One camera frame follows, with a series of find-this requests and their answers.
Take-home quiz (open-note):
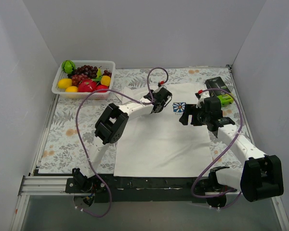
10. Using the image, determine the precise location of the white t-shirt with flower print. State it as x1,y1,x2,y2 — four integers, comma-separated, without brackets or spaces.
114,83,212,177

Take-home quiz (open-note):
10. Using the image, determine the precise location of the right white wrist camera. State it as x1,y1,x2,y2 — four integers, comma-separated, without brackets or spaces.
195,90,210,108

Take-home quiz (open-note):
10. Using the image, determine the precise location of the red grape bunch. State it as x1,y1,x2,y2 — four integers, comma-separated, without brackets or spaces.
71,74,89,87

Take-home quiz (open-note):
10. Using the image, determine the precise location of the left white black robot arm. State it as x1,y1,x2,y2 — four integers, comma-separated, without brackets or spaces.
72,87,172,193

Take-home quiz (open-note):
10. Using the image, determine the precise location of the white plastic fruit basket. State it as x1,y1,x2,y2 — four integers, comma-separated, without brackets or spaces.
52,60,116,100

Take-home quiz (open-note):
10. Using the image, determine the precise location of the toy watermelon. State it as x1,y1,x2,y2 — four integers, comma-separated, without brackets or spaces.
61,60,76,74

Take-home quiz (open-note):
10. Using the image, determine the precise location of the dark purple grape bunch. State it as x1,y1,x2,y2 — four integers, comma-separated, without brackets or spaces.
73,65,98,78

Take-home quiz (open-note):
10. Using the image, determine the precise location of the yellow toy lemon front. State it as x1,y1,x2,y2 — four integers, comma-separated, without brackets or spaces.
65,86,78,93

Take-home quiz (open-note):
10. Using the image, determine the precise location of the yellow toy lemon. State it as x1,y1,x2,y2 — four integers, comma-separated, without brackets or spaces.
65,86,78,93
100,75,111,87
57,78,72,89

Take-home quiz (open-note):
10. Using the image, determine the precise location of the yellow toy lemon left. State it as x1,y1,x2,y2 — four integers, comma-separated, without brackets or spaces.
57,78,72,89

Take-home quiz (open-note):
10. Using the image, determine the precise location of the black green product box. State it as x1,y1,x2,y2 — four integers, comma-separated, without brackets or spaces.
205,77,234,107

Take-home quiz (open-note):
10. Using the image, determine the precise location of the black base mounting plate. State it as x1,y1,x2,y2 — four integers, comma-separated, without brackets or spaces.
65,173,238,203

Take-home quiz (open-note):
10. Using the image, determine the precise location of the aluminium frame rail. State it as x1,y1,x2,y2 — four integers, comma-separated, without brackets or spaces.
9,64,289,231

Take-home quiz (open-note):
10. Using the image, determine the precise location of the yellow toy lemon right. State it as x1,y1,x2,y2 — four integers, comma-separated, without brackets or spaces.
100,75,111,87

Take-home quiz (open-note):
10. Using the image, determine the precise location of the floral table mat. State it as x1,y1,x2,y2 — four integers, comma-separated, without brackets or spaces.
36,67,243,175

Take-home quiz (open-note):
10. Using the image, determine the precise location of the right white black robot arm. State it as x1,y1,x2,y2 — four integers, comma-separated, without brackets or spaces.
179,97,284,202

